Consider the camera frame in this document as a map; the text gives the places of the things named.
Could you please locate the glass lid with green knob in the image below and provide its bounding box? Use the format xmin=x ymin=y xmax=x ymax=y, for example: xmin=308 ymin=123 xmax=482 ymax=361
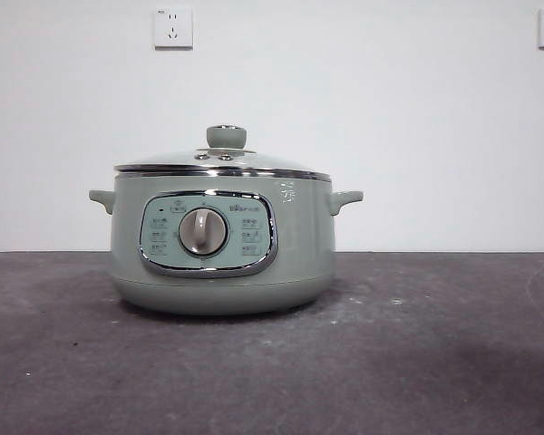
xmin=113 ymin=124 xmax=332 ymax=180

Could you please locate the pale green electric pot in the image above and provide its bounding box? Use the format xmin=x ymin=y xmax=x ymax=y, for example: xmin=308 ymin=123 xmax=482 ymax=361
xmin=88 ymin=169 xmax=364 ymax=317

